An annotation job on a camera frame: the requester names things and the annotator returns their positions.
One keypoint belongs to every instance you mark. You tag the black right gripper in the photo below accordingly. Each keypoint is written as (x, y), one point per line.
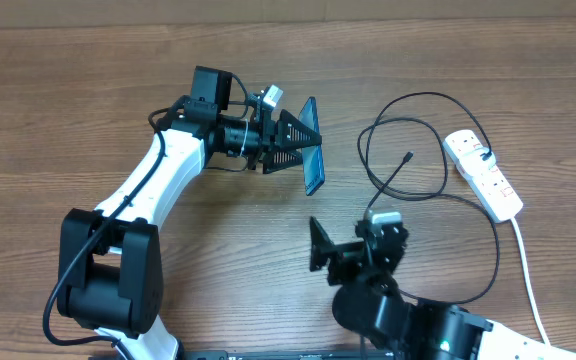
(347, 257)

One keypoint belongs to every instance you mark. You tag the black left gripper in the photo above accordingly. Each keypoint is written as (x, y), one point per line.
(282, 139)

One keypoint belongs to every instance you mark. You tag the blue Samsung smartphone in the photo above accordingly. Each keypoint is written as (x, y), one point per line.
(313, 162)

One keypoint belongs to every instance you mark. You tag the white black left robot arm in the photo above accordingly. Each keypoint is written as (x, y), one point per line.
(110, 274)

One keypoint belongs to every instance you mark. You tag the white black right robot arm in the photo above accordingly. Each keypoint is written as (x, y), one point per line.
(368, 302)

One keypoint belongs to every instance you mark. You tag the white USB charger adapter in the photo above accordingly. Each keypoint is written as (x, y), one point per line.
(476, 163)

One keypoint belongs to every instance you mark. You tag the white power strip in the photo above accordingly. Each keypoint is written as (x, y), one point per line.
(493, 190)

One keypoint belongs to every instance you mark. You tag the brown cardboard backdrop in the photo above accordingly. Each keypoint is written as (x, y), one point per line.
(94, 13)

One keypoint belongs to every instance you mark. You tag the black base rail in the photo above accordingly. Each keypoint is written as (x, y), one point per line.
(313, 355)

